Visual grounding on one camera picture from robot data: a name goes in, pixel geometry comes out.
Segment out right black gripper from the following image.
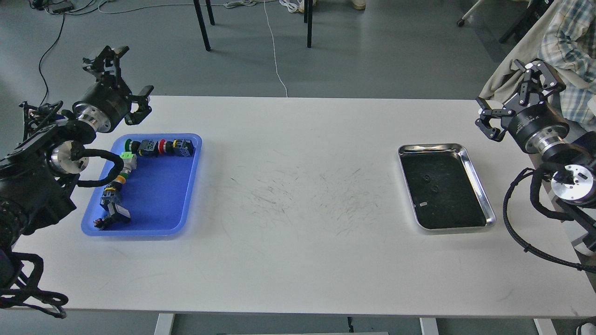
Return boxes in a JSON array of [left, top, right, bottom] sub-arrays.
[[475, 59, 570, 154]]

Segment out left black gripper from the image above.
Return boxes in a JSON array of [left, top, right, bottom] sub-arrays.
[[73, 45, 155, 133]]

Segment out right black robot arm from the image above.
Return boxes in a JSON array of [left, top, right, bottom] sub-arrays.
[[475, 59, 595, 273]]

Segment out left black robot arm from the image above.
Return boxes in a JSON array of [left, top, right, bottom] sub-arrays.
[[0, 46, 153, 319]]

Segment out beige cloth on chair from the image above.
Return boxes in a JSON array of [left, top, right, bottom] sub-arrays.
[[478, 0, 561, 103]]

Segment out plaid shirt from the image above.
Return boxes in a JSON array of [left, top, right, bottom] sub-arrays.
[[538, 0, 596, 128]]

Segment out silver metal tray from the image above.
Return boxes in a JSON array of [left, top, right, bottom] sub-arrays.
[[397, 143, 496, 234]]

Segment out blue plastic tray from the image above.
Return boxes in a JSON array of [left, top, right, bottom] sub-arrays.
[[81, 133, 202, 238]]

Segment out black table legs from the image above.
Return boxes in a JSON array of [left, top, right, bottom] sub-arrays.
[[193, 0, 314, 52]]

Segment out green push button switch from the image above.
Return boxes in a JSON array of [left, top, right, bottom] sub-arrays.
[[124, 139, 159, 157]]

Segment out light green button switch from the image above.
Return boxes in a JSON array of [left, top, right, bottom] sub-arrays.
[[120, 151, 137, 174]]

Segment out red push button switch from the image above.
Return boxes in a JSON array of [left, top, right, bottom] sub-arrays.
[[157, 139, 195, 157]]

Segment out yellow push button switch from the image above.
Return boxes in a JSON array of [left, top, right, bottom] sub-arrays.
[[100, 172, 129, 211]]

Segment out white floor cable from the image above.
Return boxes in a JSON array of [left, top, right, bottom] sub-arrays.
[[98, 0, 298, 98]]

